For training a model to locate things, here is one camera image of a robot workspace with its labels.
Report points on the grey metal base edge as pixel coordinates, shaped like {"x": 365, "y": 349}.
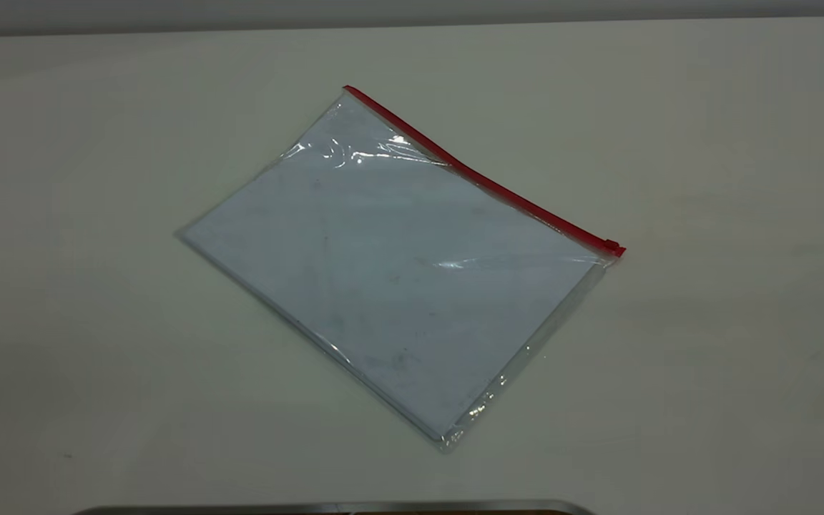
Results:
{"x": 312, "y": 509}

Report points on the red zipper slider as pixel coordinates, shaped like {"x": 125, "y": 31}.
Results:
{"x": 611, "y": 246}

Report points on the white paper stack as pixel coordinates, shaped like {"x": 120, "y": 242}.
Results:
{"x": 398, "y": 286}

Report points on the clear plastic zipper bag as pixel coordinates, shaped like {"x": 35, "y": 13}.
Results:
{"x": 398, "y": 272}

